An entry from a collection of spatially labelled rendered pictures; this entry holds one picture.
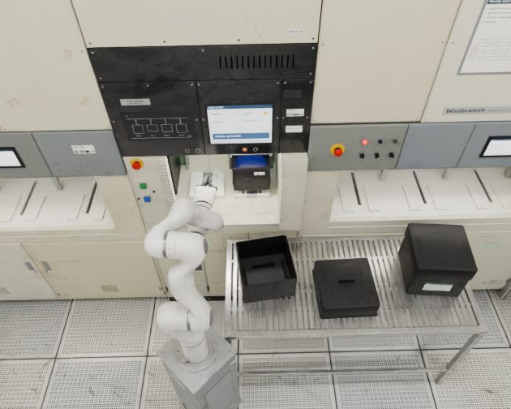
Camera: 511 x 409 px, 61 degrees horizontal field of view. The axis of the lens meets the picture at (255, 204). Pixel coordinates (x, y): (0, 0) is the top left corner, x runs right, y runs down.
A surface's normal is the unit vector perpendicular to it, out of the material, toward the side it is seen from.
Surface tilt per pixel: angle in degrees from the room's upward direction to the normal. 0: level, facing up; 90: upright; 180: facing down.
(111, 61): 90
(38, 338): 0
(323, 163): 90
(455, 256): 0
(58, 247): 90
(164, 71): 90
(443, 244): 0
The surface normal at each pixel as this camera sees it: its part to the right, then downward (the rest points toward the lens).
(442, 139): 0.02, 0.75
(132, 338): -0.01, -0.66
